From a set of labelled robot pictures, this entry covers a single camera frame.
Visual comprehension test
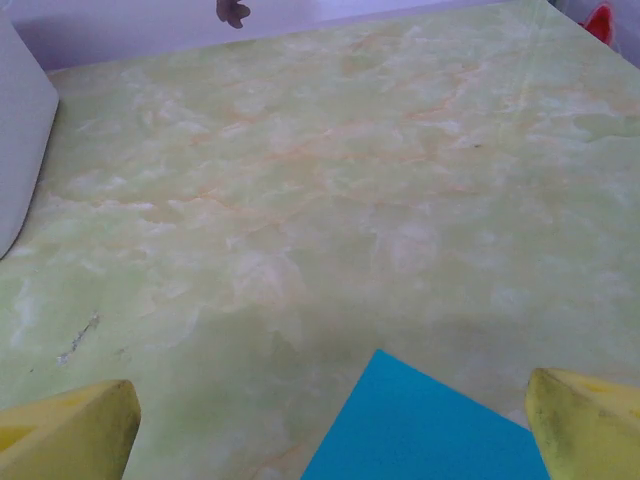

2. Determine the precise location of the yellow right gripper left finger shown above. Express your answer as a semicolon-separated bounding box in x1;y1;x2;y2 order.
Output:
0;378;142;480

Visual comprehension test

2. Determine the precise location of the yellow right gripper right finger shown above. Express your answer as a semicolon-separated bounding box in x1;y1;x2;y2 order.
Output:
524;367;640;480

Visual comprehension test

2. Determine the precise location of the blue paper sheet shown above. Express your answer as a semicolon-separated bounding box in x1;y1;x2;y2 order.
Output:
299;348;551;480

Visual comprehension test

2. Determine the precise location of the white zippered pouch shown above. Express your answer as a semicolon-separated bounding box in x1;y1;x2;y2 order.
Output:
0;9;61;260

